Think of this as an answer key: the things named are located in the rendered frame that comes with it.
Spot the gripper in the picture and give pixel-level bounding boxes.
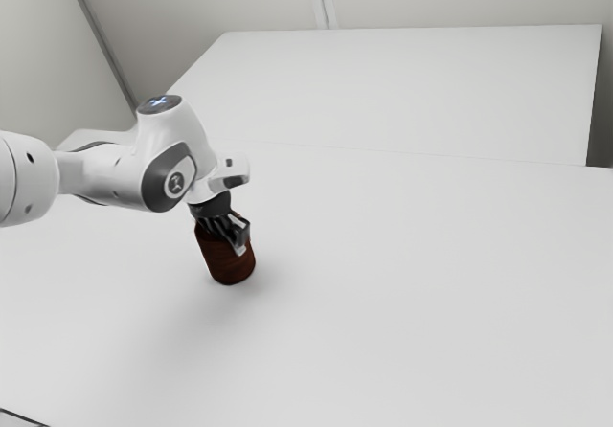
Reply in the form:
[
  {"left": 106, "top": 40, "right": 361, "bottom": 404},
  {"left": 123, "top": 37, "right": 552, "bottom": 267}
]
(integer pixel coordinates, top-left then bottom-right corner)
[{"left": 188, "top": 191, "right": 252, "bottom": 258}]

